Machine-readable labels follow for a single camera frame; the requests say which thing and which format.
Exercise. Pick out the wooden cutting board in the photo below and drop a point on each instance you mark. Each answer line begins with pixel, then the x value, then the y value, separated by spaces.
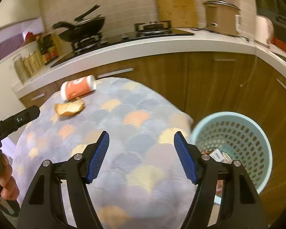
pixel 181 13

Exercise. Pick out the brown rice cooker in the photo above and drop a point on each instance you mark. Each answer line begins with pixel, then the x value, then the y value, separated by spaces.
pixel 220 17

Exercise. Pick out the woven yellow basket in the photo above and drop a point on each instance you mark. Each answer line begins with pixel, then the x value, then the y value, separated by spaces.
pixel 34 63

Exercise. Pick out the dark sauce bottles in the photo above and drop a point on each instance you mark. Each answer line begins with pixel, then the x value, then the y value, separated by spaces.
pixel 47 47

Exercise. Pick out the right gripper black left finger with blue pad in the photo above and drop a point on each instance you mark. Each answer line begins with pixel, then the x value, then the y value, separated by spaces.
pixel 43 207

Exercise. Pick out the red package by sink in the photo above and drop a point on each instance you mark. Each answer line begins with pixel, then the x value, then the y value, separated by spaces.
pixel 278 43

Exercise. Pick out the light blue perforated trash basket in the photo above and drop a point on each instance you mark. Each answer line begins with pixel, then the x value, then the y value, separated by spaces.
pixel 241 139

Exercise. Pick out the black wok pan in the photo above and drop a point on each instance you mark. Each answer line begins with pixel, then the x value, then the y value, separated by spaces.
pixel 82 28

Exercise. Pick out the person's left hand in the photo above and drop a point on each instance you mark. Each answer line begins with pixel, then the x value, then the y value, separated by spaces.
pixel 10 190

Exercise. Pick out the white electric kettle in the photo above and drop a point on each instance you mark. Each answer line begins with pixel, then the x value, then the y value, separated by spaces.
pixel 264 30

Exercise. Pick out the bread slice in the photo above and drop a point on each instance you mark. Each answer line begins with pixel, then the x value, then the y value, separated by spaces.
pixel 70 108

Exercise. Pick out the black gas stove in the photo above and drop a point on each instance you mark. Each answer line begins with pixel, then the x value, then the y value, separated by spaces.
pixel 141 31

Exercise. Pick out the white kitchen timer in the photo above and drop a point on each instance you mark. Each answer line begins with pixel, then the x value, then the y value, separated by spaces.
pixel 238 23

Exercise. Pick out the clear glass jar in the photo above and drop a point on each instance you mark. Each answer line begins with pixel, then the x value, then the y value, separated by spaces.
pixel 20 69

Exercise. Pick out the orange white paper cup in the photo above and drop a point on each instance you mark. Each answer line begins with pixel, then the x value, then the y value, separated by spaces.
pixel 77 87

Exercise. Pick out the white milk carton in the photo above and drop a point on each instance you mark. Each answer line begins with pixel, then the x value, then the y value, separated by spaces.
pixel 217 155

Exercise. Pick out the pastel scallop pattern tablecloth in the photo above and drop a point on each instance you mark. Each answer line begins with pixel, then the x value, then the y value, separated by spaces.
pixel 141 183

